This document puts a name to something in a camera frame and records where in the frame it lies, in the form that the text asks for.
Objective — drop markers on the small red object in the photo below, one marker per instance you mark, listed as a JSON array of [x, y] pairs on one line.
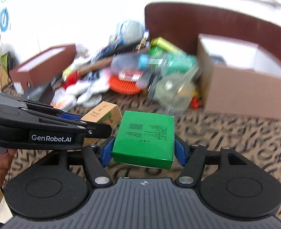
[[194, 103]]

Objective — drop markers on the green cardboard box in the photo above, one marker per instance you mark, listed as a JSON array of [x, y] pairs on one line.
[[144, 139]]

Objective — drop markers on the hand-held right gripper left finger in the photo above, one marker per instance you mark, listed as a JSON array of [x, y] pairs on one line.
[[107, 150]]

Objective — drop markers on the tan cardboard box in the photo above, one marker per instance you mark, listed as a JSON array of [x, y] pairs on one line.
[[103, 113]]

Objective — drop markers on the clear plastic bowl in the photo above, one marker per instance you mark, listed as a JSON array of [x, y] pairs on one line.
[[176, 93]]

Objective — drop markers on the white round object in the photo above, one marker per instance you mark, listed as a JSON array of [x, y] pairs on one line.
[[132, 28]]

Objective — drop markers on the large cardboard container box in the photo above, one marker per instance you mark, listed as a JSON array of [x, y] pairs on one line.
[[245, 88]]

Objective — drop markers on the white cloth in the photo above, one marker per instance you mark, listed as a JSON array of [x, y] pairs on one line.
[[91, 91]]

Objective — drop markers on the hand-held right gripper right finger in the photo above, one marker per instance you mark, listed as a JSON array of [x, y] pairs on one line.
[[180, 150]]

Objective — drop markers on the red packet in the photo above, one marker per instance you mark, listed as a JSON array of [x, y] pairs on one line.
[[72, 78]]

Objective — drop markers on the brown headboard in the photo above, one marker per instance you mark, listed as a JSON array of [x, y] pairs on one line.
[[190, 28]]

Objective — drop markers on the yellow green box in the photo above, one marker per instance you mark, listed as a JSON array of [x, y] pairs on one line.
[[165, 44]]

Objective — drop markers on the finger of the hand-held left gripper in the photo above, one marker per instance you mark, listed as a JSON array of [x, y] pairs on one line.
[[70, 116], [98, 131]]

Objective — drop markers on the light blue bottle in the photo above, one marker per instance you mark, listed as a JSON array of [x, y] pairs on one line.
[[144, 61]]

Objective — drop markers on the orange silicone brush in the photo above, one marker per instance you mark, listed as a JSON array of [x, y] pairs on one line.
[[125, 86]]

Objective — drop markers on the blue wall sign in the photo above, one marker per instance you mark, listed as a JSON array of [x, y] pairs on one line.
[[2, 19]]

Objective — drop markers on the green printed packet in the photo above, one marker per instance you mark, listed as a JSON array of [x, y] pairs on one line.
[[180, 61]]

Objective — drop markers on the patterned blanket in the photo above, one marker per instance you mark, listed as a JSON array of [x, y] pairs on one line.
[[226, 136]]

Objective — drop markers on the brown box with white inside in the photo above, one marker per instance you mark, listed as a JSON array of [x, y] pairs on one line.
[[42, 65]]

